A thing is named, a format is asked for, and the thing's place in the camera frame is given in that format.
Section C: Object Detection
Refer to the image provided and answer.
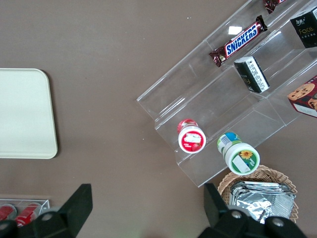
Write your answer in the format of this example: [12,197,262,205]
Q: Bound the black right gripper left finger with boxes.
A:
[0,183,93,238]

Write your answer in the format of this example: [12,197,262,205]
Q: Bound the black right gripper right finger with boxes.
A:
[198,183,308,238]

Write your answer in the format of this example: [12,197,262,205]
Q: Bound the green yogurt cup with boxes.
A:
[216,131,261,176]

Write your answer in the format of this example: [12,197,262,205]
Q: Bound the cream plastic tray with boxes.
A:
[0,68,58,159]

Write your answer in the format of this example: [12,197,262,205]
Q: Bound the clear acrylic bottle rack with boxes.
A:
[0,198,52,222]

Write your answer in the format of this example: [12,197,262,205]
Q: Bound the stacked foil containers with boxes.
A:
[229,180,297,224]

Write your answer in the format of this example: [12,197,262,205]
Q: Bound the red cola bottle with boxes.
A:
[15,202,42,226]
[0,203,17,221]

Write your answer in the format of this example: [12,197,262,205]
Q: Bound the light wicker basket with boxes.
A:
[217,165,299,224]

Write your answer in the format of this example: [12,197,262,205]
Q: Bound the red yogurt cup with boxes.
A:
[176,119,207,154]

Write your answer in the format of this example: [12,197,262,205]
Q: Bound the clear acrylic stepped display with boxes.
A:
[136,0,317,188]

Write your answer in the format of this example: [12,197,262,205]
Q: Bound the red cookie box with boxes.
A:
[287,75,317,117]

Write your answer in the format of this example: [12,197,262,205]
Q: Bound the small black carton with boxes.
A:
[234,56,270,94]
[289,6,317,49]

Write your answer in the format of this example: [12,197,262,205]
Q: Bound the Snickers chocolate bar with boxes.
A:
[262,0,285,15]
[209,15,268,68]

